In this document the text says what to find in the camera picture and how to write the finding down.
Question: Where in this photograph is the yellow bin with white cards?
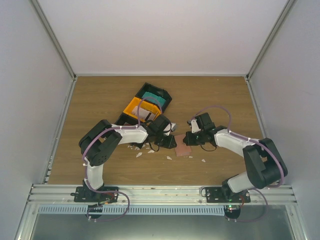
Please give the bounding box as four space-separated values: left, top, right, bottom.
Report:
121 96 163 125

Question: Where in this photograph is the black bin with red cards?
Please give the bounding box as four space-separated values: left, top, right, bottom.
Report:
114 113 138 126

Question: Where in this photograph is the black bin with teal cards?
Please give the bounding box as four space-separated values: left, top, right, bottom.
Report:
135 82 172 112

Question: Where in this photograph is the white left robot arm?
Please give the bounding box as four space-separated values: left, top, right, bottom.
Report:
78 114 177 202

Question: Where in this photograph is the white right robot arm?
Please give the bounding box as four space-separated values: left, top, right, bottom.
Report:
183 112 288 203

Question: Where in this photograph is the stack of white cards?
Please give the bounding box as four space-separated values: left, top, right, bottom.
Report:
131 106 156 121

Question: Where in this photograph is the stack of teal cards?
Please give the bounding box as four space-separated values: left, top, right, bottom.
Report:
142 91 166 107

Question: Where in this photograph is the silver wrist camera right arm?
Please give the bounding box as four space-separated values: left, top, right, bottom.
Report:
187 118 201 134

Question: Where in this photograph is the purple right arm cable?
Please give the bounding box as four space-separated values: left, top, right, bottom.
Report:
188 105 286 188

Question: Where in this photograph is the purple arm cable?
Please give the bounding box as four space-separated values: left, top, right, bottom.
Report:
81 97 165 167
188 105 286 188

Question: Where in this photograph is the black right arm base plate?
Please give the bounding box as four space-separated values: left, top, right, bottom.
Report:
199 186 251 204

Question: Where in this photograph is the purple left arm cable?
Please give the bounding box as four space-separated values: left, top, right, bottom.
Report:
81 97 165 167

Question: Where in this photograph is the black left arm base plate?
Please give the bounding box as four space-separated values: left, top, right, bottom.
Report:
70 184 119 203

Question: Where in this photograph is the aluminium front rail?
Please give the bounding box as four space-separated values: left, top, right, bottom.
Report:
27 184 297 206

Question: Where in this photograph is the grey slotted cable duct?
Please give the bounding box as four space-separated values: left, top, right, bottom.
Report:
38 204 225 216

